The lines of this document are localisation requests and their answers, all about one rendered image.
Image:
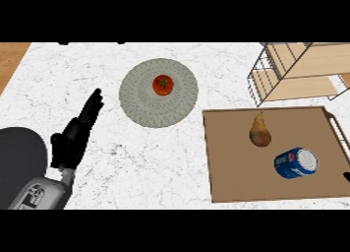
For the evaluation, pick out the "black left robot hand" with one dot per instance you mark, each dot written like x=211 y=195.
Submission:
x=74 y=138

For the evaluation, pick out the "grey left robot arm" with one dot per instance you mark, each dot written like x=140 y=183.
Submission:
x=41 y=193

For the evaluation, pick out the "blue can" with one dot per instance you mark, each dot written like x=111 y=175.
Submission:
x=295 y=163

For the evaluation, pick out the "brown wooden tray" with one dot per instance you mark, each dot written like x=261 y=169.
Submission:
x=273 y=154

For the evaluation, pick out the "dark grey round object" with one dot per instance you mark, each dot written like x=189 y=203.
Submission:
x=15 y=167

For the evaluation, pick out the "round grey woven placemat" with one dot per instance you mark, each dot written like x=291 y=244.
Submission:
x=158 y=93

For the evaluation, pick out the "brown pear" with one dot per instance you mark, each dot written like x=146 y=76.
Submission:
x=260 y=132

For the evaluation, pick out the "red tomato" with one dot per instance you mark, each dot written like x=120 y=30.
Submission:
x=162 y=85

